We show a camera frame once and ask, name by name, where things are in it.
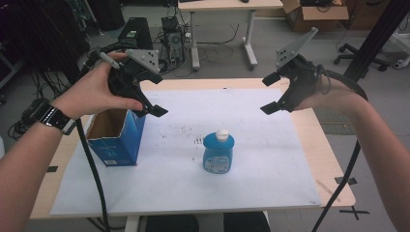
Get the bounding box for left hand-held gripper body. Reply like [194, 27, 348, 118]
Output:
[107, 48, 164, 99]

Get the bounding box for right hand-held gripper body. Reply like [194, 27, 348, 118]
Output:
[276, 27, 324, 113]

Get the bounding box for blue cardboard box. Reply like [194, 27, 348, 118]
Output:
[85, 108, 147, 168]

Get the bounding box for blue bottle with white cap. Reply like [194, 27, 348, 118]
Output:
[202, 129, 236, 175]

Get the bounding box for person's right hand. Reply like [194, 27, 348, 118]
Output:
[294, 76, 367, 114]

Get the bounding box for person's left hand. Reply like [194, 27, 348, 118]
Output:
[50, 51, 144, 121]

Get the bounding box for black equipment case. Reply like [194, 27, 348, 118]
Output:
[117, 16, 155, 51]

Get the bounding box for black computer tower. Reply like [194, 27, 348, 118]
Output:
[161, 15, 187, 66]

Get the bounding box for grey cylindrical plug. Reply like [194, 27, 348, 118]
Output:
[96, 51, 122, 70]

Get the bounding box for white table mat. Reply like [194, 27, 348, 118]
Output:
[49, 88, 322, 217]

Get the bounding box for black office chair base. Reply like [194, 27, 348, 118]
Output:
[333, 43, 392, 73]

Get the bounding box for brown cardboard box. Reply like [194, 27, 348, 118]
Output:
[280, 0, 350, 34]

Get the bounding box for light wooden table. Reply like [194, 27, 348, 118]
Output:
[30, 77, 357, 220]

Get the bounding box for white-legged background desk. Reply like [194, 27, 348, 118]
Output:
[177, 0, 285, 72]

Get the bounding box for black metal stand pole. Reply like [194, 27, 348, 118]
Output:
[342, 0, 410, 83]

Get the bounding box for pale tape strip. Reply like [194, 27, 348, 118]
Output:
[315, 179, 341, 204]

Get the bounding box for black wrist watch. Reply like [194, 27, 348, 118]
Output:
[21, 98, 77, 136]

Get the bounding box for white device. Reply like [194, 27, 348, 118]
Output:
[392, 31, 410, 71]

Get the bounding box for white table leg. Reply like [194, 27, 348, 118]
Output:
[124, 215, 141, 232]

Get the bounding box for black tape cross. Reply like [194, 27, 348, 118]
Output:
[338, 205, 371, 222]

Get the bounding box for black wrist strap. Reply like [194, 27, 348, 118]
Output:
[317, 64, 369, 102]

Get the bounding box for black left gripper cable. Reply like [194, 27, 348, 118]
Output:
[74, 118, 111, 232]

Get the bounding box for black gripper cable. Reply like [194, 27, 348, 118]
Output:
[310, 139, 363, 232]
[74, 118, 111, 232]

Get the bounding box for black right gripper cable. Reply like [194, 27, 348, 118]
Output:
[310, 139, 363, 232]

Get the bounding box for black floor cables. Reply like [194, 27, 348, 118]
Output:
[7, 120, 35, 141]

